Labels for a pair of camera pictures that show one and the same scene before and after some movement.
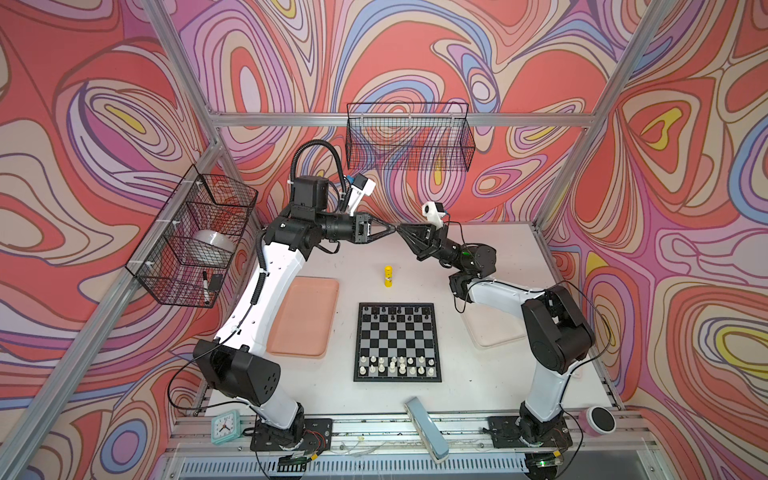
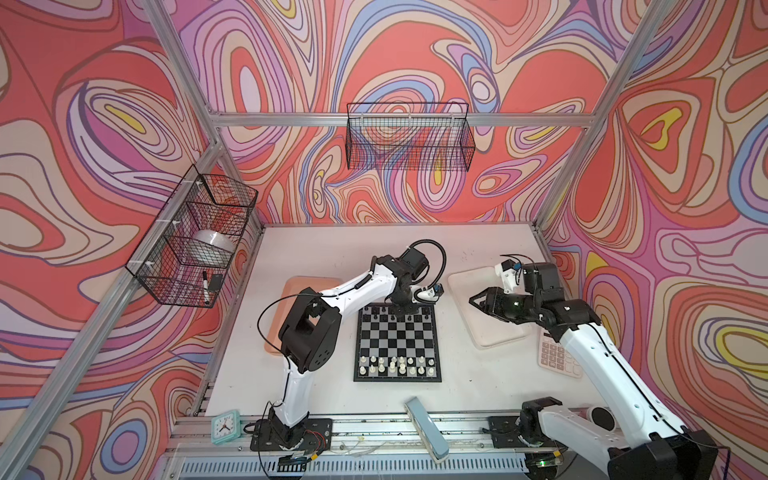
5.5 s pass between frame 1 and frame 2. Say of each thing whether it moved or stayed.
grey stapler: stayed
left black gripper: moved
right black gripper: moved
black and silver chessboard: stayed
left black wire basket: stayed
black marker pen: stayed
